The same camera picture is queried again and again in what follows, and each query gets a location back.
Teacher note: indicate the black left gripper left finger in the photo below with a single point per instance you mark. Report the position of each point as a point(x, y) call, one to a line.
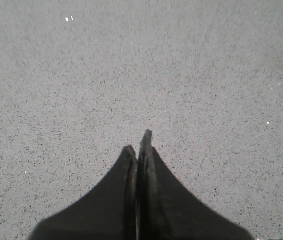
point(107, 212)

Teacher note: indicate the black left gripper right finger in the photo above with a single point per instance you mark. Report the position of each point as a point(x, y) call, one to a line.
point(166, 210)

